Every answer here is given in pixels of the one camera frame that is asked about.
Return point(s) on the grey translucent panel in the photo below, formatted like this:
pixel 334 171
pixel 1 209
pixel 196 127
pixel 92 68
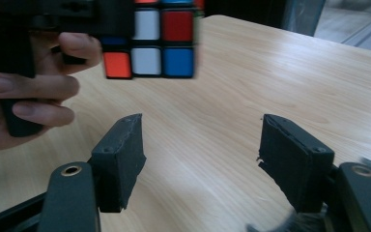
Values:
pixel 302 16

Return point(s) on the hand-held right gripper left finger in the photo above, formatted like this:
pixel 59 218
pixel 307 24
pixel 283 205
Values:
pixel 120 167

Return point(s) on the grey fluffy cloth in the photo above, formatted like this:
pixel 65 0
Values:
pixel 302 223

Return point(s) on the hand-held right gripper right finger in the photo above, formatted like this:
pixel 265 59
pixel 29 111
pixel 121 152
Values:
pixel 296 167

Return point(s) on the dark furniture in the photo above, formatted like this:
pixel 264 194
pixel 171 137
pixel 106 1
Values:
pixel 244 11

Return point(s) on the colourful puzzle cube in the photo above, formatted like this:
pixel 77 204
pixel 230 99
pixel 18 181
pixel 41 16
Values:
pixel 161 48

